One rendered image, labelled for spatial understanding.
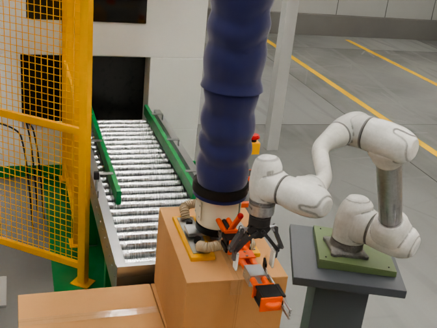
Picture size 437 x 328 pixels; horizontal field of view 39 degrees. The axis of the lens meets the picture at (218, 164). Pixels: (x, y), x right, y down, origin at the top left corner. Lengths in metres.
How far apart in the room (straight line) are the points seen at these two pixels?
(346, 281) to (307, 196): 0.98
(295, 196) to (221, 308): 0.66
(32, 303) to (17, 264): 1.31
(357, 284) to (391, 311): 1.28
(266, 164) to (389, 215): 0.85
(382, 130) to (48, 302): 1.60
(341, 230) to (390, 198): 0.39
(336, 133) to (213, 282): 0.72
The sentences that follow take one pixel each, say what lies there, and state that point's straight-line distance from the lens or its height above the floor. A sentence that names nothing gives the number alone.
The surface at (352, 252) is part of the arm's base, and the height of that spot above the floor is 0.81.
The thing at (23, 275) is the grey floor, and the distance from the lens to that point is 4.07.
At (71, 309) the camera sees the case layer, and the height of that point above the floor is 0.54.
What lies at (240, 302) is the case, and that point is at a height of 0.84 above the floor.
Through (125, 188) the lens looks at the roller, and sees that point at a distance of 3.89.
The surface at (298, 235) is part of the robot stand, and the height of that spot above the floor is 0.75.
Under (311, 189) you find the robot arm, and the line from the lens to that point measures 1.94.
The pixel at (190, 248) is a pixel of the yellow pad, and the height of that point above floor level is 0.96.
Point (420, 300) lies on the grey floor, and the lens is 4.30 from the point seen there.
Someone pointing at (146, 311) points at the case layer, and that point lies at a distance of 2.83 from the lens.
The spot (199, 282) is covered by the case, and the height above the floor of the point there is 0.94.
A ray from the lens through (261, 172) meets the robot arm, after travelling 2.00.
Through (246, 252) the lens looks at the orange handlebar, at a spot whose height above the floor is 1.09.
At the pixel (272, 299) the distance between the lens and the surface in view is 2.03.
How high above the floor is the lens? 2.24
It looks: 23 degrees down
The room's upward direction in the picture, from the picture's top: 6 degrees clockwise
